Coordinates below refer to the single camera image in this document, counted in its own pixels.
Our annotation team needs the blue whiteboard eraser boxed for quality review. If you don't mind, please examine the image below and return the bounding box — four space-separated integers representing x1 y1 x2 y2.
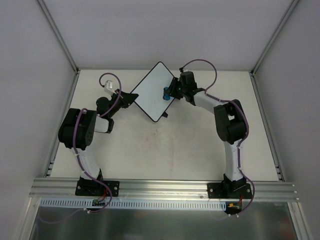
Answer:
162 87 171 101

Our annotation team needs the white whiteboard black frame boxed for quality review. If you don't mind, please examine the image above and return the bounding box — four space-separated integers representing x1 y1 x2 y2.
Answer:
131 61 174 123

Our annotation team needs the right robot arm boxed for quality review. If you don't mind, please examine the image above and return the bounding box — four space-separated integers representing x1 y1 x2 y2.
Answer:
163 69 249 198

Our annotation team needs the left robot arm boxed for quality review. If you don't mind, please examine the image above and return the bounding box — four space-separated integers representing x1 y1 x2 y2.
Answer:
58 90 139 195

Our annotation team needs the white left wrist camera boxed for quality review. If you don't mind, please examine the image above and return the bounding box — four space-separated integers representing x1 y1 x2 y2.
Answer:
103 80 115 95

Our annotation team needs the whiteboard wire stand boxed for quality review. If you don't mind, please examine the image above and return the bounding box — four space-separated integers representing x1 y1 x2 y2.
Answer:
161 96 183 118

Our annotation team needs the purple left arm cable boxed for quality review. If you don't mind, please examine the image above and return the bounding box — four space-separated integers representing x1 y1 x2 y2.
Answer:
72 72 122 214

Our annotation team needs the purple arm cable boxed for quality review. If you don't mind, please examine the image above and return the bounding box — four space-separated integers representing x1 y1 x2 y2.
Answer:
72 72 122 214
180 59 255 218

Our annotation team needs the right aluminium frame post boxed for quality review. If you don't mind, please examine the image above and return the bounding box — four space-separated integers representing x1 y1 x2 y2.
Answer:
250 0 300 77

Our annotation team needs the aluminium frame post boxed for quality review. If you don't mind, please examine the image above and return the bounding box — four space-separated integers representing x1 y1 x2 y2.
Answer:
250 0 300 77
35 0 79 74

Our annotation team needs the left aluminium frame post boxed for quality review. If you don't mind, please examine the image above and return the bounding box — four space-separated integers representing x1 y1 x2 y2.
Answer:
35 0 79 74

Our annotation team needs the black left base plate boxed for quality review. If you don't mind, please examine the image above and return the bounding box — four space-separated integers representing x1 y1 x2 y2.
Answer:
75 178 120 197

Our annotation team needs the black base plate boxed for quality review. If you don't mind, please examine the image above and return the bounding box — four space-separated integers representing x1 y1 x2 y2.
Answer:
206 182 253 200
75 178 120 197

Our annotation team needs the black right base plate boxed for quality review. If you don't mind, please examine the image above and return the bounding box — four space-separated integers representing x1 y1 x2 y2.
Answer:
206 182 253 200

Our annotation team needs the aluminium mounting rail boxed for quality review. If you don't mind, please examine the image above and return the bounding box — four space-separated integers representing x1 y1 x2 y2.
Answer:
29 177 301 202

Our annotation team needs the white slotted cable duct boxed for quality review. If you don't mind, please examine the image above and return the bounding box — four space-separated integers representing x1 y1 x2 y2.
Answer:
39 197 227 211

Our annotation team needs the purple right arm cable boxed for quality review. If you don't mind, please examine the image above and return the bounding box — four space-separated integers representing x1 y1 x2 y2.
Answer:
180 59 255 218

